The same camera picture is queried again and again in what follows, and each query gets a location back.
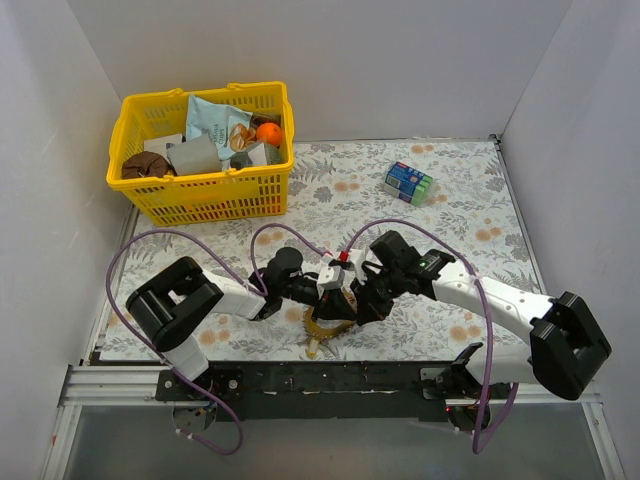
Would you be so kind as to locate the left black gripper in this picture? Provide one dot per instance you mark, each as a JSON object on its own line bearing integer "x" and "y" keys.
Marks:
{"x": 329, "y": 302}

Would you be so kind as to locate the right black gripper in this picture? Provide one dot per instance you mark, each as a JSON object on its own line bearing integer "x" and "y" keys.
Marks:
{"x": 370, "y": 295}

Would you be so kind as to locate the metal disc with keyrings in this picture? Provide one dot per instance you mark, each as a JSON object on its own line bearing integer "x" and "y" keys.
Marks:
{"x": 324, "y": 330}

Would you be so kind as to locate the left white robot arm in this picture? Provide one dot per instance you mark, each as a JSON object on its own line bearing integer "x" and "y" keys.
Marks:
{"x": 171, "y": 306}

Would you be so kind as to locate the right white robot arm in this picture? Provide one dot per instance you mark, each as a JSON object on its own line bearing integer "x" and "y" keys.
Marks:
{"x": 562, "y": 346}

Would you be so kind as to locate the blue green sponge pack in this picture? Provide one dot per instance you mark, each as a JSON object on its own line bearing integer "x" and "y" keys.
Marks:
{"x": 407, "y": 184}

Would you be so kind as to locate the yellow plastic basket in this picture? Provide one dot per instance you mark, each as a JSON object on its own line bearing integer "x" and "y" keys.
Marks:
{"x": 246, "y": 187}

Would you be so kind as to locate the orange fruit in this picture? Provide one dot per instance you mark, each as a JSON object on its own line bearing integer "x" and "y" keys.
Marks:
{"x": 270, "y": 133}

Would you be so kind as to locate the grey paper cup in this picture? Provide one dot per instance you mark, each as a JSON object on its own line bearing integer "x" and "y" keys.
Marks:
{"x": 195, "y": 157}

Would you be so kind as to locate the light blue chips bag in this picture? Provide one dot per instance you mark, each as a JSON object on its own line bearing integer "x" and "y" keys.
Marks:
{"x": 228, "y": 127}

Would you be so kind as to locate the brown round pastry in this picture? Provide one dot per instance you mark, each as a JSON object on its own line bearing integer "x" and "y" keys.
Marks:
{"x": 145, "y": 164}

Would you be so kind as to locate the white box in basket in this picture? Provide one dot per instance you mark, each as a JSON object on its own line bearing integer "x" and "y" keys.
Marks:
{"x": 160, "y": 145}

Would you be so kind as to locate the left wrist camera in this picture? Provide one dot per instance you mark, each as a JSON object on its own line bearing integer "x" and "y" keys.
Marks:
{"x": 330, "y": 277}

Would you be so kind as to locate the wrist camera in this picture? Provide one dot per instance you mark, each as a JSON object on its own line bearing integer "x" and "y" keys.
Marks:
{"x": 353, "y": 261}
{"x": 330, "y": 277}

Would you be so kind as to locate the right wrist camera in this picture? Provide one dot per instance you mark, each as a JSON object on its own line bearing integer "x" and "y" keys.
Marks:
{"x": 353, "y": 261}

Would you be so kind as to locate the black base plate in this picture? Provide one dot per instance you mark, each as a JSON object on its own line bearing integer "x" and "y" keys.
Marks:
{"x": 261, "y": 390}

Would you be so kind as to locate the aluminium frame rail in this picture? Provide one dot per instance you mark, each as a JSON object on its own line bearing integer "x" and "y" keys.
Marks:
{"x": 136, "y": 385}

